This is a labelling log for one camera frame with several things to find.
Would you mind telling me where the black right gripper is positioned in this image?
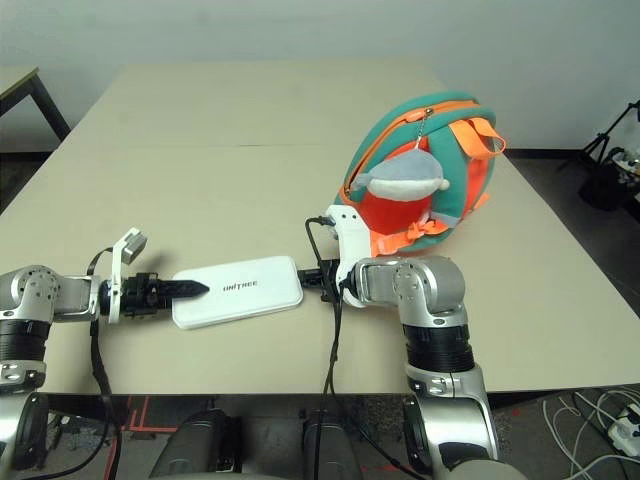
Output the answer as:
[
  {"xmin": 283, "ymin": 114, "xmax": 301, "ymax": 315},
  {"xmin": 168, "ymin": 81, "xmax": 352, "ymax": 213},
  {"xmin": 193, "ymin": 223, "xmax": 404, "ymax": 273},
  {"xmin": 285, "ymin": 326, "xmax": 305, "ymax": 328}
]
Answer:
[{"xmin": 297, "ymin": 256, "xmax": 347, "ymax": 305}]

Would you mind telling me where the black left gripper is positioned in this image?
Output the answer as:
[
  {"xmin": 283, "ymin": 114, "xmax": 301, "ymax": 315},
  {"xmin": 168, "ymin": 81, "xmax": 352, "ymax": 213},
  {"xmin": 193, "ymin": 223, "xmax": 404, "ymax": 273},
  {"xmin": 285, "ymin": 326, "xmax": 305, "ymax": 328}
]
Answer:
[{"xmin": 121, "ymin": 271, "xmax": 211, "ymax": 322}]

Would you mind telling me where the white Unitree pencil case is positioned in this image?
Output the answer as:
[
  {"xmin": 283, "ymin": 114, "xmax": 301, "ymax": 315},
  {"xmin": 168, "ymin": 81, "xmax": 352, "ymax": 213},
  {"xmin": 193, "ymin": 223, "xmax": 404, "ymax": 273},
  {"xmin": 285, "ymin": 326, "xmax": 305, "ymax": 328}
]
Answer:
[{"xmin": 171, "ymin": 254, "xmax": 305, "ymax": 332}]

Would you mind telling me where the teal and orange backpack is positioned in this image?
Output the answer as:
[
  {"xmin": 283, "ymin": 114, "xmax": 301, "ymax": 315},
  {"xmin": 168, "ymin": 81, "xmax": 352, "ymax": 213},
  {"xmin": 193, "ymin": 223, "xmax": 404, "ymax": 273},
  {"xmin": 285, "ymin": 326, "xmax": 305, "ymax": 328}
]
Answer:
[{"xmin": 338, "ymin": 90, "xmax": 508, "ymax": 259}]

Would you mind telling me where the grey white plush dolphin charm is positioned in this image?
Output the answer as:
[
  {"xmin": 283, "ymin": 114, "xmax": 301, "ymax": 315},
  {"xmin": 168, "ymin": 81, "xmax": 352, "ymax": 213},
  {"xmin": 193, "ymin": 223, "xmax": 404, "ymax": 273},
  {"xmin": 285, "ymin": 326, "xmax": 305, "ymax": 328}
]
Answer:
[{"xmin": 349, "ymin": 149, "xmax": 452, "ymax": 202}]

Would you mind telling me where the dark grey robot left leg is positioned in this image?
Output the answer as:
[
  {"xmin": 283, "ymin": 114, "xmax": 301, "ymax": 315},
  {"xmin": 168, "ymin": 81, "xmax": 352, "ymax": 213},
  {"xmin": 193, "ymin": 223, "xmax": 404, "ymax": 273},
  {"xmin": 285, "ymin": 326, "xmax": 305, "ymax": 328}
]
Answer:
[{"xmin": 148, "ymin": 408, "xmax": 242, "ymax": 480}]

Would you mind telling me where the dark grey robot leg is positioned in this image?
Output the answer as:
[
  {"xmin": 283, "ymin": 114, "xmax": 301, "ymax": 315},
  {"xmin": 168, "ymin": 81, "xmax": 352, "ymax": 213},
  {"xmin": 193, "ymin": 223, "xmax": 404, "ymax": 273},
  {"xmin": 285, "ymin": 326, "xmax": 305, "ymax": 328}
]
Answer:
[
  {"xmin": 301, "ymin": 408, "xmax": 367, "ymax": 480},
  {"xmin": 148, "ymin": 408, "xmax": 242, "ymax": 480}
]

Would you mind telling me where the dark grey robot right leg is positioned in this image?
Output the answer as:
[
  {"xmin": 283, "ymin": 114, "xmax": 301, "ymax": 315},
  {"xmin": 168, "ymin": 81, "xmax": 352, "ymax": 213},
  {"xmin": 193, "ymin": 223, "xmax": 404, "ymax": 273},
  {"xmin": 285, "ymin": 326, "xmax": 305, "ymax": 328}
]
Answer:
[{"xmin": 301, "ymin": 408, "xmax": 367, "ymax": 480}]

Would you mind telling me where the beige robot torso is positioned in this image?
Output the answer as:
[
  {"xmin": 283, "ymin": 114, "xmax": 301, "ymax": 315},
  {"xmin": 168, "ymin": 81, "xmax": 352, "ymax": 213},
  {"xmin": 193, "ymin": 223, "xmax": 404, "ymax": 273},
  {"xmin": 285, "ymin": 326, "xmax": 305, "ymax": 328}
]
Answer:
[{"xmin": 442, "ymin": 458, "xmax": 532, "ymax": 480}]

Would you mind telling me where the black tripod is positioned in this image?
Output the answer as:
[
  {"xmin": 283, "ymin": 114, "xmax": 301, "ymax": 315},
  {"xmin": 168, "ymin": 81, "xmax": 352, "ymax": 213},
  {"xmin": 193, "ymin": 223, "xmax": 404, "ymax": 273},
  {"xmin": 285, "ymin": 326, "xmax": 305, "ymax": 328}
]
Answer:
[{"xmin": 578, "ymin": 98, "xmax": 640, "ymax": 212}]

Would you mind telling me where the white power strip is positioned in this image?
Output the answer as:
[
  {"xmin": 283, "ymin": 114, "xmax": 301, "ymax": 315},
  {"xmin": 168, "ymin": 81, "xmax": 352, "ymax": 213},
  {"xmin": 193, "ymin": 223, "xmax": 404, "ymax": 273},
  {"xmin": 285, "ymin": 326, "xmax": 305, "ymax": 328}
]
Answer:
[{"xmin": 606, "ymin": 403, "xmax": 640, "ymax": 457}]

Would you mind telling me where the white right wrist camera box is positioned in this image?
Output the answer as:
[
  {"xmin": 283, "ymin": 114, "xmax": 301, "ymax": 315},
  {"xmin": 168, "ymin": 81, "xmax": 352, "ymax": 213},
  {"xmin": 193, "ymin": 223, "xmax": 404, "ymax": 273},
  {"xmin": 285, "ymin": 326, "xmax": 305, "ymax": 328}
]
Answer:
[{"xmin": 322, "ymin": 203, "xmax": 375, "ymax": 309}]

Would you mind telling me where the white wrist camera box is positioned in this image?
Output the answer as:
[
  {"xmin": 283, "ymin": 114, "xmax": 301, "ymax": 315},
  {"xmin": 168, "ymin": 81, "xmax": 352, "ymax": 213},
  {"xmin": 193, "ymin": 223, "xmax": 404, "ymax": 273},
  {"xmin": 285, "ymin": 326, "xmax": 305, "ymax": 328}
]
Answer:
[
  {"xmin": 107, "ymin": 227, "xmax": 150, "ymax": 324},
  {"xmin": 322, "ymin": 203, "xmax": 375, "ymax": 309}
]

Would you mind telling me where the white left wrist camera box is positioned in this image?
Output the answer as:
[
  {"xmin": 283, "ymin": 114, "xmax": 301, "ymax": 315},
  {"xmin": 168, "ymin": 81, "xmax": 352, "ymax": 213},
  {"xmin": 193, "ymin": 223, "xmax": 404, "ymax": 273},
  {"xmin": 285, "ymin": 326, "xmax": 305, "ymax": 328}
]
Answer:
[{"xmin": 107, "ymin": 227, "xmax": 150, "ymax": 324}]

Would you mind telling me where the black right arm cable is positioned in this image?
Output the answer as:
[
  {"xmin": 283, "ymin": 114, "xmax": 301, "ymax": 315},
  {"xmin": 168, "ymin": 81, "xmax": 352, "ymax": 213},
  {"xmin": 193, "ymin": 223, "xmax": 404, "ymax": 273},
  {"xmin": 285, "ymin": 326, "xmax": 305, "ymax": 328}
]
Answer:
[{"xmin": 304, "ymin": 214, "xmax": 422, "ymax": 477}]

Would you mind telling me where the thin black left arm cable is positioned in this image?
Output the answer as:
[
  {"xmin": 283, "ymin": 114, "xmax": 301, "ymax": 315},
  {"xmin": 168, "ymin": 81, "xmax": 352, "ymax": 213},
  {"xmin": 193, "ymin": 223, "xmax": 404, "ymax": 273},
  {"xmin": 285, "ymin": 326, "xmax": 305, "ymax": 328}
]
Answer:
[{"xmin": 47, "ymin": 399, "xmax": 110, "ymax": 477}]

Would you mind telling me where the beige side table black frame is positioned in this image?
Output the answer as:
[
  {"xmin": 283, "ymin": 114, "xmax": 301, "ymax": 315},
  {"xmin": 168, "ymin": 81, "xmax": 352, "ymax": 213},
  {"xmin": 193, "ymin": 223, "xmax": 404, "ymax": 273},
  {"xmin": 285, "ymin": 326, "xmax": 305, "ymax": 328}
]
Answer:
[{"xmin": 0, "ymin": 66, "xmax": 72, "ymax": 147}]

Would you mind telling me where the white floor cable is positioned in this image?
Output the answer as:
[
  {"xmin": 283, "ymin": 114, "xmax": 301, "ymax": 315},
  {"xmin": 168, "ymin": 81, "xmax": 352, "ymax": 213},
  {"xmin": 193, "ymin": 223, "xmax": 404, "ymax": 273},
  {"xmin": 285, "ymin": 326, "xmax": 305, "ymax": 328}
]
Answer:
[{"xmin": 543, "ymin": 388, "xmax": 640, "ymax": 480}]

